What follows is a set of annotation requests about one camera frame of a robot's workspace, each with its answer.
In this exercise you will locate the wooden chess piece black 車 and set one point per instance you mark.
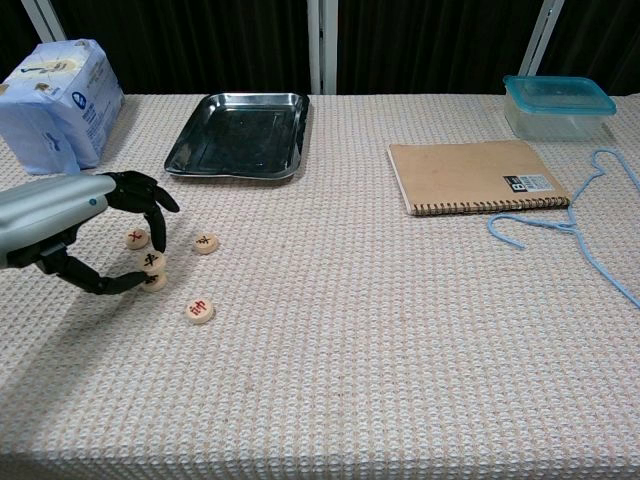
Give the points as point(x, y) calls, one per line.
point(151, 261)

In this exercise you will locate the blue tissue pack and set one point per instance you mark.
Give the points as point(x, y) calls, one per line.
point(50, 110)

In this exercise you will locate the beige woven tablecloth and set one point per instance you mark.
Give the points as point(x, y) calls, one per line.
point(350, 325)

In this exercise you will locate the wooden chess piece red 帥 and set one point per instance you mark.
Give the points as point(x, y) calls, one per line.
point(200, 311)

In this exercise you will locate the white double frame post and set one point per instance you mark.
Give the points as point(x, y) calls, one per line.
point(322, 45)

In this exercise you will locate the wooden chess piece red character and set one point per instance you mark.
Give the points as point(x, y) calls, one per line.
point(136, 239)

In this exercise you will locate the black curtain panel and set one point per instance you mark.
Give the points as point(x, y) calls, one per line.
point(425, 45)
point(175, 45)
point(10, 40)
point(600, 40)

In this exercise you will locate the brown spiral notebook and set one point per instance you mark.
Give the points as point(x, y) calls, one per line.
point(475, 175)

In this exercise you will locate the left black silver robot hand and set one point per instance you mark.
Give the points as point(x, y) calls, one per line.
point(40, 215)

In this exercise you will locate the clear container teal lid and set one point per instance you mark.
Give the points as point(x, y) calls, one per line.
point(555, 115)

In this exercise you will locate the stainless steel tray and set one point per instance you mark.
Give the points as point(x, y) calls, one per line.
point(235, 135)

